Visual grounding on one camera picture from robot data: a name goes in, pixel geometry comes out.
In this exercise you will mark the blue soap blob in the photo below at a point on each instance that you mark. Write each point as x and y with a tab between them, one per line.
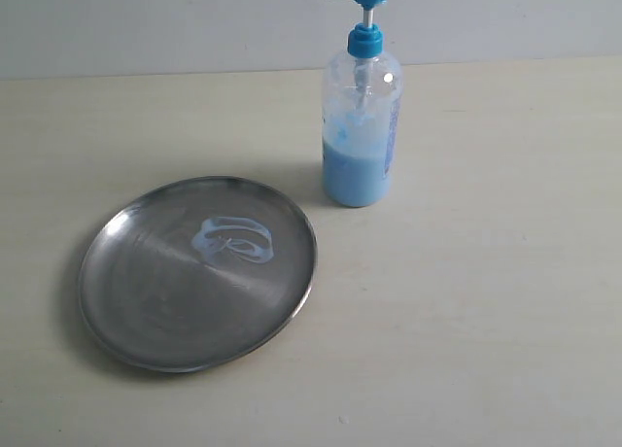
245	239

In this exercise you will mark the blue pump soap bottle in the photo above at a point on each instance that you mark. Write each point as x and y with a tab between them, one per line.
361	94

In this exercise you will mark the round metal plate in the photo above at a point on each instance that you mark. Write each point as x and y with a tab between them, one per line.
149	298

